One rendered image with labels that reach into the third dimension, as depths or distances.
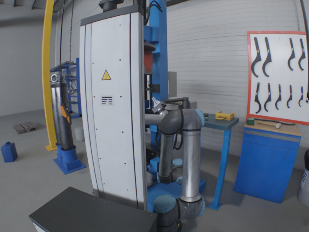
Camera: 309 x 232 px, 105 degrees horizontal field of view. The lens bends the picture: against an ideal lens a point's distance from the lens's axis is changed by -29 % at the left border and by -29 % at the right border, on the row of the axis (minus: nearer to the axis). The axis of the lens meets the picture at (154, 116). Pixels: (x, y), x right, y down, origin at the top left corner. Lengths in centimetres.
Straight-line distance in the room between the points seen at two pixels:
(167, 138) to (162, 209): 44
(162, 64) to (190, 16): 204
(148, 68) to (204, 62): 188
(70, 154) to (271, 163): 296
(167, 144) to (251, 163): 140
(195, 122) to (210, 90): 253
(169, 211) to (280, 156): 149
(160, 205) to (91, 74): 86
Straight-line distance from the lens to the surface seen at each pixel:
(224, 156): 179
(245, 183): 238
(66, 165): 304
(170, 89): 257
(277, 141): 210
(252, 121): 212
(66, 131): 289
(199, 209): 117
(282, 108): 319
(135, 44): 74
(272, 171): 224
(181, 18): 408
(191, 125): 98
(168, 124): 96
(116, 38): 80
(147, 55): 191
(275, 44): 325
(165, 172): 128
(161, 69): 212
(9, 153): 398
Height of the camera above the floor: 143
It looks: 12 degrees down
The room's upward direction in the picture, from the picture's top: 1 degrees counter-clockwise
